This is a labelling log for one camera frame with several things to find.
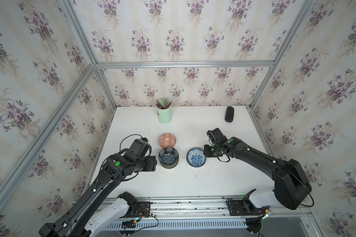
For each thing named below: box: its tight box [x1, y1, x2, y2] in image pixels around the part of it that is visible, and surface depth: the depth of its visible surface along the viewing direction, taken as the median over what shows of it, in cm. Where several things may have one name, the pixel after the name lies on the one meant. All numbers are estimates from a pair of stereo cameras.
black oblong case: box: [224, 106, 235, 123], surface depth 117 cm
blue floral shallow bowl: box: [186, 147, 207, 168], surface depth 90 cm
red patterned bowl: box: [158, 132, 178, 149], surface depth 99 cm
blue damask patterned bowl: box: [186, 160, 207, 168], surface depth 88 cm
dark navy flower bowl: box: [158, 147, 179, 169], surface depth 86 cm
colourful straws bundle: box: [155, 97, 173, 110], surface depth 106 cm
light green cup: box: [156, 105, 173, 124], surface depth 110 cm
